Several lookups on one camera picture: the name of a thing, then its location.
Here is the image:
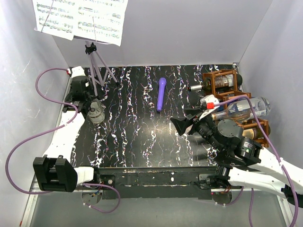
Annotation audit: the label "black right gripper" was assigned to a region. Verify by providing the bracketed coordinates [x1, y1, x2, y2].
[169, 107, 224, 152]

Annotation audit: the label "clear glass bottle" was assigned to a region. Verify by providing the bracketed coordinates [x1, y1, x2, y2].
[88, 99, 105, 124]

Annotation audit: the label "clear plastic bottle blue label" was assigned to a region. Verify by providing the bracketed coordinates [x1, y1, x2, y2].
[211, 97, 271, 122]

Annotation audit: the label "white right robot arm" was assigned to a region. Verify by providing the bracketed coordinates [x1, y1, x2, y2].
[170, 109, 303, 207]

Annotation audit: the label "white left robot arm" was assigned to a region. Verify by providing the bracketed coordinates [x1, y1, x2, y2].
[33, 76, 101, 192]

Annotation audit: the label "brown wooden wine rack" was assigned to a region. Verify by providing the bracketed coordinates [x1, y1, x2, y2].
[203, 70, 270, 148]

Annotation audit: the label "dark wine bottle silver cap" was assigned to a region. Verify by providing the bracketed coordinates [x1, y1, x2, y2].
[188, 73, 244, 93]

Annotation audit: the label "dark bottle brown label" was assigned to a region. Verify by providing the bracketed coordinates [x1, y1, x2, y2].
[242, 126, 264, 140]

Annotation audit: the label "lilac music stand tripod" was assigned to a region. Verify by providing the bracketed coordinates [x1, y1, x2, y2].
[75, 36, 120, 99]

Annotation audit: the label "purple toy microphone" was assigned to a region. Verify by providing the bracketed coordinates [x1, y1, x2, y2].
[157, 78, 167, 112]

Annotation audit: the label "white sheet music pages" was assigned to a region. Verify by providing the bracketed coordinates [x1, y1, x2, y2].
[32, 0, 128, 46]

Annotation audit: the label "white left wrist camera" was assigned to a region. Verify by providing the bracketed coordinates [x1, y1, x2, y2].
[67, 66, 86, 78]

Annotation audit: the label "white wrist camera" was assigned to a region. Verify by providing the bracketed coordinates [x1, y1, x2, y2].
[199, 95, 220, 120]
[67, 66, 86, 78]

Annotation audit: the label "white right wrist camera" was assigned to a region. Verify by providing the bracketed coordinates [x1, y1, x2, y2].
[199, 95, 220, 120]

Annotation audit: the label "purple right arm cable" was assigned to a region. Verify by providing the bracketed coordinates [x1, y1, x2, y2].
[213, 95, 299, 227]

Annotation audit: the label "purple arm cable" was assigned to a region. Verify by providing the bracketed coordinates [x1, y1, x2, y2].
[213, 95, 299, 227]
[5, 68, 121, 213]

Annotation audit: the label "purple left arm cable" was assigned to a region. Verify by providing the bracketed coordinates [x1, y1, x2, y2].
[5, 68, 121, 213]

